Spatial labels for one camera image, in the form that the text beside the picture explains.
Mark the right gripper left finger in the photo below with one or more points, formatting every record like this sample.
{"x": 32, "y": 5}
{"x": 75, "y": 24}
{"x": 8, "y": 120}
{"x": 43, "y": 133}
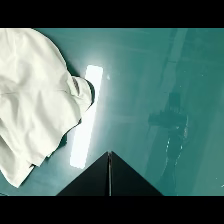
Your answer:
{"x": 93, "y": 180}

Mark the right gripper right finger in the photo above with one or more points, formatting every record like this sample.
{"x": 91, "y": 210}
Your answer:
{"x": 126, "y": 180}

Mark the white shirt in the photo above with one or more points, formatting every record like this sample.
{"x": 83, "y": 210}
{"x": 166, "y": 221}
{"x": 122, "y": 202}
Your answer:
{"x": 33, "y": 96}

